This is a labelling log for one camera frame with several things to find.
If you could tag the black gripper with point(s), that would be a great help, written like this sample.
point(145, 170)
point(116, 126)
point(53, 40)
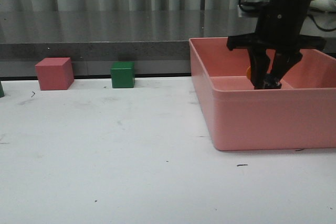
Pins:
point(278, 28)

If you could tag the yellow push button switch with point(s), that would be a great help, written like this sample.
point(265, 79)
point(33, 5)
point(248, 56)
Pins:
point(248, 72)

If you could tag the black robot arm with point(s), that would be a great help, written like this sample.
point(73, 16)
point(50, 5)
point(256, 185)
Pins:
point(274, 47)

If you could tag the pink plastic bin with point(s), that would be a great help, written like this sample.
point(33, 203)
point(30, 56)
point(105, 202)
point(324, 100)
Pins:
point(301, 114)

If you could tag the green cube block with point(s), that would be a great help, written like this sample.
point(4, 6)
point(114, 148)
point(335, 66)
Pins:
point(122, 74)

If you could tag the pink cube block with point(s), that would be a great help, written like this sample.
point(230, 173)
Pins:
point(55, 73)

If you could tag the green block at left edge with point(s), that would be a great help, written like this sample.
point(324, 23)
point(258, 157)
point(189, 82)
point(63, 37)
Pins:
point(1, 91)

